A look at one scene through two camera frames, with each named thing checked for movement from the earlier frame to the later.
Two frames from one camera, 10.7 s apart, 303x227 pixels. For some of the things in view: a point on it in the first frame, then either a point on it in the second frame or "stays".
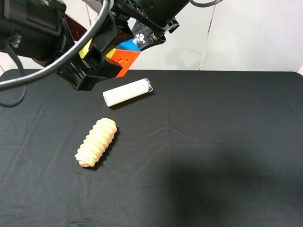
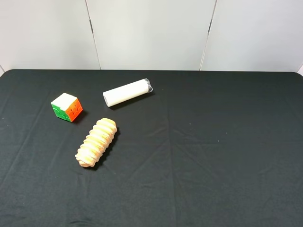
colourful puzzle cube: [124, 54] to [66, 107]
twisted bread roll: [96, 142] stays
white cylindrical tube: [118, 95] stays
